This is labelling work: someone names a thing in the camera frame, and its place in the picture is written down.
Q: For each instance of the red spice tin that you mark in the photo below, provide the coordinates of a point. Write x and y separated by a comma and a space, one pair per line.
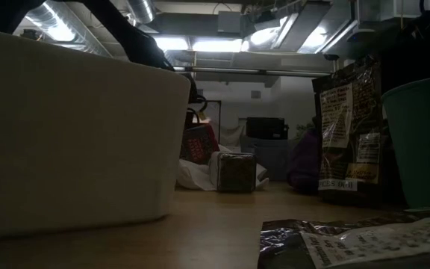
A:
199, 145

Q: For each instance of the clear labelled spice jar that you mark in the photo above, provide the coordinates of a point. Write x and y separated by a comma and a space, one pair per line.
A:
236, 172

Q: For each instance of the brown spice packet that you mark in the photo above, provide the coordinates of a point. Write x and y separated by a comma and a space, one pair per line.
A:
349, 243
349, 123

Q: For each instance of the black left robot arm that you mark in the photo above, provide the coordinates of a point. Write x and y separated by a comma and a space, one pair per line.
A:
133, 37

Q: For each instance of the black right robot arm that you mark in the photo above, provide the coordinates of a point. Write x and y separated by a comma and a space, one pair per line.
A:
424, 48

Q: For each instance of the ceiling light panel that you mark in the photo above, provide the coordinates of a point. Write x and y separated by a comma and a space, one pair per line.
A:
217, 45
172, 44

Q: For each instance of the grey ceiling box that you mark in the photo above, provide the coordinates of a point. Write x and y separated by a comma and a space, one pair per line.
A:
229, 21

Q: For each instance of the black background box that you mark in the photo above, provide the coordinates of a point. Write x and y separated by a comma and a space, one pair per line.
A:
267, 129

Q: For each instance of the white cloth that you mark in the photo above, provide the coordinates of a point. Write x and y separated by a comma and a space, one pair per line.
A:
196, 175

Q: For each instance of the smoky translucent plastic bin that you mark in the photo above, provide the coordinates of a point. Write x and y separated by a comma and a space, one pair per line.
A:
271, 158

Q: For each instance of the green artificial succulent plant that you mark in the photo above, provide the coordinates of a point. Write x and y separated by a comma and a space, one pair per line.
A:
304, 130

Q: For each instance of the purple cloth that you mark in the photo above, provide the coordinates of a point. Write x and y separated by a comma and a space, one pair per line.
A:
304, 164

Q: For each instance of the white plastic bin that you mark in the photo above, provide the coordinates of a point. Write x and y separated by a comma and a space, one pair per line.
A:
69, 130

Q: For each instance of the teal plastic bin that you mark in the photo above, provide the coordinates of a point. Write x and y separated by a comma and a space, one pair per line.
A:
424, 142

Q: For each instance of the wall vent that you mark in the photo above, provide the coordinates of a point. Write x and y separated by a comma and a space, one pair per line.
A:
256, 94

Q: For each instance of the silver ventilation duct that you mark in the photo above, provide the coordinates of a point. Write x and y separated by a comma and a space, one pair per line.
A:
56, 22
142, 11

